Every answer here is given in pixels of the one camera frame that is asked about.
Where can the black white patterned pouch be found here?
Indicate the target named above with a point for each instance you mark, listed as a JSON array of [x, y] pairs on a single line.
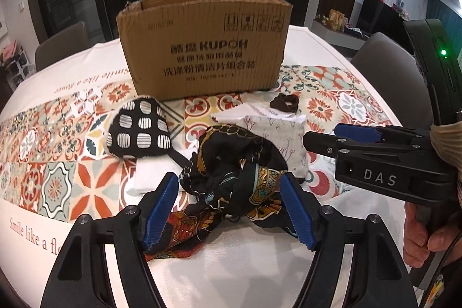
[[139, 127]]

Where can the black television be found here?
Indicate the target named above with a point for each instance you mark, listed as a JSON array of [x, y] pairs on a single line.
[[382, 15]]

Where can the white tv cabinet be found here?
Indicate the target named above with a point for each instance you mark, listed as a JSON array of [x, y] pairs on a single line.
[[339, 35]]

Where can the brown hair scrunchie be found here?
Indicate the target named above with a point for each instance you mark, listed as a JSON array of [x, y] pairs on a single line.
[[285, 103]]

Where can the grey dining chair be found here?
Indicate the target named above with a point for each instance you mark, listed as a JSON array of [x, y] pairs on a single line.
[[386, 66], [61, 48]]

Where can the patterned tile-print tablecloth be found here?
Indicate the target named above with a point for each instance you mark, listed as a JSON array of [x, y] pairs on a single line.
[[72, 149]]

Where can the black patterned silk scarf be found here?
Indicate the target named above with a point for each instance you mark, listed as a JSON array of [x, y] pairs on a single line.
[[223, 163]]

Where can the grey floral fabric pouch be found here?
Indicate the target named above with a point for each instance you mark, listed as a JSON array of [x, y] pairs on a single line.
[[285, 136]]

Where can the white shoe rack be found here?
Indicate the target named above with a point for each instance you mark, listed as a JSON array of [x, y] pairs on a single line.
[[14, 66]]

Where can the brown cardboard box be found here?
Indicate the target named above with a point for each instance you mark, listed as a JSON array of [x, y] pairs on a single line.
[[202, 51]]

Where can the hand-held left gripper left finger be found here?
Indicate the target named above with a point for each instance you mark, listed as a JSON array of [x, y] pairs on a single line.
[[160, 210]]

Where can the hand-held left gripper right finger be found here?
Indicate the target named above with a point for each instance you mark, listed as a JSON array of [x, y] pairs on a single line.
[[296, 210]]

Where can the white wipe cloth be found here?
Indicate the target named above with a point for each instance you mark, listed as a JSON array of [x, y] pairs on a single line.
[[288, 117]]

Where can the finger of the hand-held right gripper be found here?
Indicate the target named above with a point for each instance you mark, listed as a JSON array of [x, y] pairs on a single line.
[[355, 132], [321, 142]]

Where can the person's right hand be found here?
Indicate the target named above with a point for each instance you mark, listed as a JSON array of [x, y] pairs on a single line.
[[415, 243]]

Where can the yellow paper bags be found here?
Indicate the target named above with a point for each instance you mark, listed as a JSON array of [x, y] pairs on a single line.
[[337, 20]]

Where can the teal curtain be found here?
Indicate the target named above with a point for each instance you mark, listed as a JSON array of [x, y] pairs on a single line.
[[453, 19]]

